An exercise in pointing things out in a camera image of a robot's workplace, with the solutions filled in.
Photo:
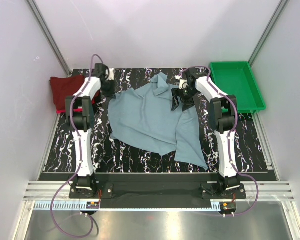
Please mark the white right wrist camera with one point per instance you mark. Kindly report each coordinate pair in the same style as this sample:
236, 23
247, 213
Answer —
183, 83

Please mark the light blue t shirt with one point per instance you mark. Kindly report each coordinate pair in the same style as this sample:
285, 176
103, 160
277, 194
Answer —
143, 118

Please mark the dark red folded t shirt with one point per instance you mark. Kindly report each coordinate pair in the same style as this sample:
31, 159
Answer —
63, 87

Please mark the aluminium front rail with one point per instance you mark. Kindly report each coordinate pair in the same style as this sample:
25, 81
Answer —
267, 190

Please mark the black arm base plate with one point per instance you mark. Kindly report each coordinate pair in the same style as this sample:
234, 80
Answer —
111, 190

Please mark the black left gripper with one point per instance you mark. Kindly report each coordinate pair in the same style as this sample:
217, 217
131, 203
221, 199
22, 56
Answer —
112, 92

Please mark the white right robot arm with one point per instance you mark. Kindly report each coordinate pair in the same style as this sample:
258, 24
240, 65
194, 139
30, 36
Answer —
223, 121

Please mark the green plastic bin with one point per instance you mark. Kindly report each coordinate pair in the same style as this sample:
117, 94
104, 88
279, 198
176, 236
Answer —
237, 78

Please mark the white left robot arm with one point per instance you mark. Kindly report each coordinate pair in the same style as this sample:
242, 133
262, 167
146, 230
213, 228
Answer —
80, 118

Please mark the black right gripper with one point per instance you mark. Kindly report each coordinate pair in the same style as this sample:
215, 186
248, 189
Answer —
177, 92

